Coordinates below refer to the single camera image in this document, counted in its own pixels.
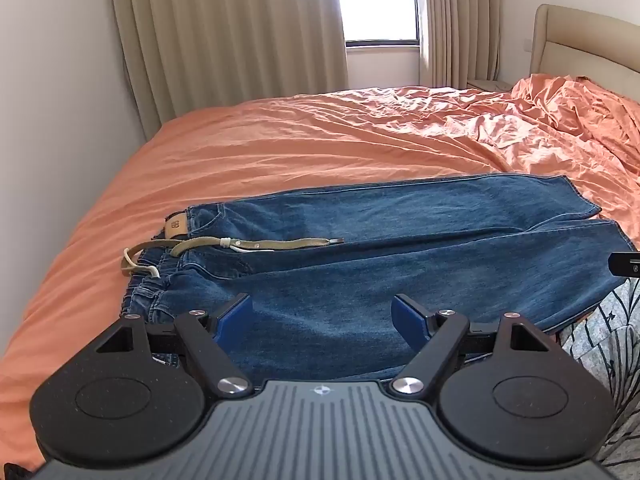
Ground orange bed sheet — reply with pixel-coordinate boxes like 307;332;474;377
1;75;639;469

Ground olive drawstring belt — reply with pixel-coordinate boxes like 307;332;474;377
120;236;344;278

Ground beige left curtain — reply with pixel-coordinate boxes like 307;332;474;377
112;0;348;138

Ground beige bedside table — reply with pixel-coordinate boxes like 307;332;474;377
466;79;513;93

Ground blue denim jeans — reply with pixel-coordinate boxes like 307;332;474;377
122;174;634;382

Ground beige right curtain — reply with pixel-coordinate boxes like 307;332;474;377
418;0;501;89

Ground beige upholstered headboard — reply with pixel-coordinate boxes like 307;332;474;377
529;4;640;101

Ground grey patterned garment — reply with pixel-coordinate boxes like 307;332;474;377
559;278;640;479

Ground beige curtain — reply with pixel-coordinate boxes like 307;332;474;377
112;0;348;138
418;0;501;89

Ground black framed window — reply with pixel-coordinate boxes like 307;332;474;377
340;0;419;48

